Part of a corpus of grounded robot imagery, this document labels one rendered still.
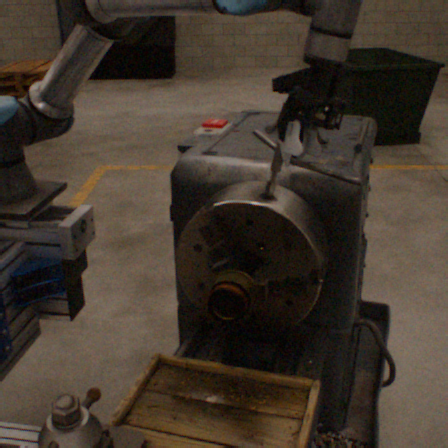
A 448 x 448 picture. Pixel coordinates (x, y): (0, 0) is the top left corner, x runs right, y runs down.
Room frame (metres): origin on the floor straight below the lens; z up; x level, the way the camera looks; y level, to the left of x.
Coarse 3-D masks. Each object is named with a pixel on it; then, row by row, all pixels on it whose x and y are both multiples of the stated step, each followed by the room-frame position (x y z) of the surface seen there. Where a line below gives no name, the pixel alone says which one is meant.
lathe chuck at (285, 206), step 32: (224, 192) 1.16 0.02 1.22; (256, 192) 1.11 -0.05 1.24; (192, 224) 1.10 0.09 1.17; (256, 224) 1.06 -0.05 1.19; (288, 224) 1.04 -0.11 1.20; (192, 256) 1.10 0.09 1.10; (288, 256) 1.04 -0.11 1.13; (320, 256) 1.04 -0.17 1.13; (192, 288) 1.10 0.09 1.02; (320, 288) 1.02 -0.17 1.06; (256, 320) 1.06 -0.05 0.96; (288, 320) 1.04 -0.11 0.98
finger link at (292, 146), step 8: (288, 128) 1.03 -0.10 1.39; (296, 128) 1.02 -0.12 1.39; (288, 136) 1.03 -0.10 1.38; (296, 136) 1.02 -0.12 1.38; (280, 144) 1.04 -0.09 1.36; (288, 144) 1.03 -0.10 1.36; (296, 144) 1.01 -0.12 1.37; (288, 152) 1.03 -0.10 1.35; (296, 152) 1.01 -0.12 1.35; (288, 160) 1.05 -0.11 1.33
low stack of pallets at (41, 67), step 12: (36, 60) 9.34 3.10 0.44; (48, 60) 9.32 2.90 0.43; (0, 72) 8.21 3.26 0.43; (12, 72) 8.22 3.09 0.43; (24, 72) 8.21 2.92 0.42; (36, 72) 8.22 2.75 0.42; (0, 84) 8.20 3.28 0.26; (12, 84) 8.21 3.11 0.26; (24, 84) 8.21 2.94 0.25; (0, 96) 8.19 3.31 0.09; (24, 96) 8.23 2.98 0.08
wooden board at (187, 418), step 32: (160, 384) 0.94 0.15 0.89; (224, 384) 0.94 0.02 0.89; (288, 384) 0.93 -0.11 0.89; (320, 384) 0.92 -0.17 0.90; (128, 416) 0.85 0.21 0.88; (160, 416) 0.85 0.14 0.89; (192, 416) 0.85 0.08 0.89; (224, 416) 0.85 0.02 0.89; (256, 416) 0.85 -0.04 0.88; (288, 416) 0.85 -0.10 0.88
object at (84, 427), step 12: (84, 408) 0.58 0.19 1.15; (48, 420) 0.55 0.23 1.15; (84, 420) 0.55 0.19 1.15; (96, 420) 0.57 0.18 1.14; (48, 432) 0.54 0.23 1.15; (60, 432) 0.53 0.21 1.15; (72, 432) 0.53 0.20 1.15; (84, 432) 0.54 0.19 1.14; (96, 432) 0.55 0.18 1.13; (48, 444) 0.53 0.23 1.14; (60, 444) 0.52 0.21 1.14; (72, 444) 0.53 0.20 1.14; (84, 444) 0.53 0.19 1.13; (96, 444) 0.54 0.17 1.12
